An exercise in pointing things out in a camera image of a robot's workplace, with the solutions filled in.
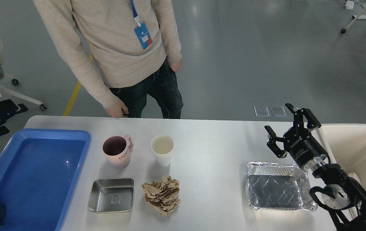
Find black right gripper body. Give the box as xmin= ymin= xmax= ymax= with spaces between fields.
xmin=284 ymin=127 xmax=328 ymax=170

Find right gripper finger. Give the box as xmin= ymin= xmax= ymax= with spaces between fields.
xmin=285 ymin=103 xmax=322 ymax=135
xmin=264 ymin=125 xmax=287 ymax=159

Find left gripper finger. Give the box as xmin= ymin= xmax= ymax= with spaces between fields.
xmin=0 ymin=99 xmax=28 ymax=120

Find pink mug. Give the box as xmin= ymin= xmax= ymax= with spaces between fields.
xmin=102 ymin=135 xmax=133 ymax=168

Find stainless steel rectangular tray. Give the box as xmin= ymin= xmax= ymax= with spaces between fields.
xmin=88 ymin=177 xmax=135 ymax=213

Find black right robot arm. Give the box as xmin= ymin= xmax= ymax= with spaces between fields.
xmin=265 ymin=103 xmax=366 ymax=231

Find person right hand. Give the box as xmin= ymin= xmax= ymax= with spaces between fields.
xmin=105 ymin=100 xmax=129 ymax=117

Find person left hand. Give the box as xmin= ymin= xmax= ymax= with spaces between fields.
xmin=168 ymin=58 xmax=183 ymax=73

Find aluminium foil tray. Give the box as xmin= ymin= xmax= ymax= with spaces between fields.
xmin=245 ymin=161 xmax=318 ymax=211

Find right clear floor plate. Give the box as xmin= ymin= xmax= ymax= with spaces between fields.
xmin=270 ymin=106 xmax=286 ymax=117

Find clear floor plate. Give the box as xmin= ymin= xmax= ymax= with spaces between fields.
xmin=270 ymin=106 xmax=286 ymax=117
xmin=254 ymin=106 xmax=270 ymax=117

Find left clear floor plate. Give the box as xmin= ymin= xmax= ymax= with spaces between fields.
xmin=254 ymin=106 xmax=270 ymax=117

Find beige plastic bin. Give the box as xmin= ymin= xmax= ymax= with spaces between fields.
xmin=317 ymin=124 xmax=366 ymax=190

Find white paper cup in bin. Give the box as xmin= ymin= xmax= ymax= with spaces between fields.
xmin=347 ymin=172 xmax=361 ymax=184

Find blue plastic tray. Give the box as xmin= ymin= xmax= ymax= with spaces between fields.
xmin=0 ymin=129 xmax=91 ymax=231

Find crumpled brown paper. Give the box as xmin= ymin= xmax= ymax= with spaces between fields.
xmin=141 ymin=175 xmax=181 ymax=216

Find person in beige sweater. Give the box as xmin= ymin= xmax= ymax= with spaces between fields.
xmin=34 ymin=0 xmax=184 ymax=119

